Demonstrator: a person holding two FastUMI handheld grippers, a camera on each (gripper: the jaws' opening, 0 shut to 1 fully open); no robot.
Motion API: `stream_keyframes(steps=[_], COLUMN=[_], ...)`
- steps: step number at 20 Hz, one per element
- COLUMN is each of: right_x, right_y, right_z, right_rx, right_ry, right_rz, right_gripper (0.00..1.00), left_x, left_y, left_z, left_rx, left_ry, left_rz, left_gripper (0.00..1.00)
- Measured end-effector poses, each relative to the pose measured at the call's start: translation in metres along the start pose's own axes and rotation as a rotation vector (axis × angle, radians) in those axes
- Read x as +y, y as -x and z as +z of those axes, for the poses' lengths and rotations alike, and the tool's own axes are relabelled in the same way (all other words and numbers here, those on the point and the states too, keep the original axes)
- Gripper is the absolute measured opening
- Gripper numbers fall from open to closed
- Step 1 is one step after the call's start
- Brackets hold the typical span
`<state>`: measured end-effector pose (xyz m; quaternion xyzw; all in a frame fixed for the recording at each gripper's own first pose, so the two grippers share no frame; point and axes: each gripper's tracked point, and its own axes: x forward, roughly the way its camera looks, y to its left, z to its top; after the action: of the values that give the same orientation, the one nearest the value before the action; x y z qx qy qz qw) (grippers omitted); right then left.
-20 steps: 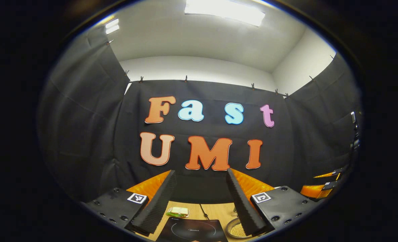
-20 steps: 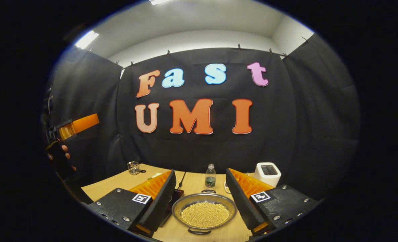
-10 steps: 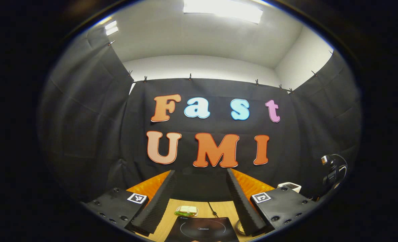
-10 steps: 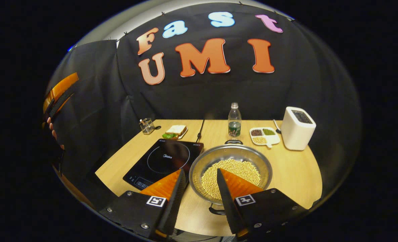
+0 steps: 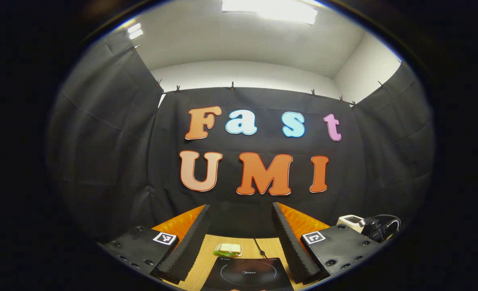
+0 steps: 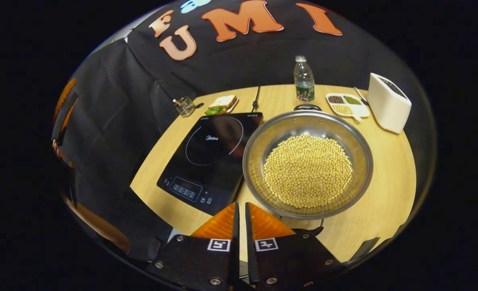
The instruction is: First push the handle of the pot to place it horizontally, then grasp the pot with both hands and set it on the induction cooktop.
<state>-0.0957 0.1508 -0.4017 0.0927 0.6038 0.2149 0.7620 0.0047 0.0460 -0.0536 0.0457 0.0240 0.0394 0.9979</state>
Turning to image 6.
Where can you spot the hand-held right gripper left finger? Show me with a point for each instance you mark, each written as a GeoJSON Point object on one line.
{"type": "Point", "coordinates": [198, 258]}

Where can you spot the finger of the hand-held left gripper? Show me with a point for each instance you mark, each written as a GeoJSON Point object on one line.
{"type": "Point", "coordinates": [65, 113]}

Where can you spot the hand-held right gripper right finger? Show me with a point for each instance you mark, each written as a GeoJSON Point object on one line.
{"type": "Point", "coordinates": [291, 262]}

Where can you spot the steel pot with soybeans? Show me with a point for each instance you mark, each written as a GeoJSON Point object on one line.
{"type": "Point", "coordinates": [307, 169]}

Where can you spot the black induction cooktop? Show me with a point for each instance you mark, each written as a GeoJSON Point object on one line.
{"type": "Point", "coordinates": [210, 161]}

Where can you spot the sandwich on plate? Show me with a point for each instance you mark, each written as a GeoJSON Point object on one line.
{"type": "Point", "coordinates": [222, 104]}

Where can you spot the white divided bean tray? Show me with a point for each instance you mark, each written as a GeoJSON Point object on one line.
{"type": "Point", "coordinates": [346, 106]}

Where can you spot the clear plastic water bottle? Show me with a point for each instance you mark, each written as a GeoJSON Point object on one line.
{"type": "Point", "coordinates": [304, 83]}

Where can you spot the white toaster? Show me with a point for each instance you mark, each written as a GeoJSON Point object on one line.
{"type": "Point", "coordinates": [386, 107]}

